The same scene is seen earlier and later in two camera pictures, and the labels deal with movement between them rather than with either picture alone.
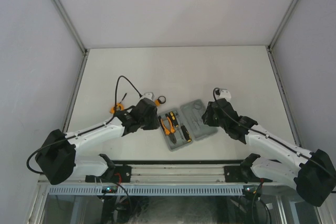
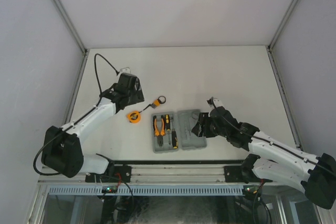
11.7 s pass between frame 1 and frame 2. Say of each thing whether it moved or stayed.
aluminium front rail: stayed
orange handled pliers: moved
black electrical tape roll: stayed
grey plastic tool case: moved
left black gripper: moved
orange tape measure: moved
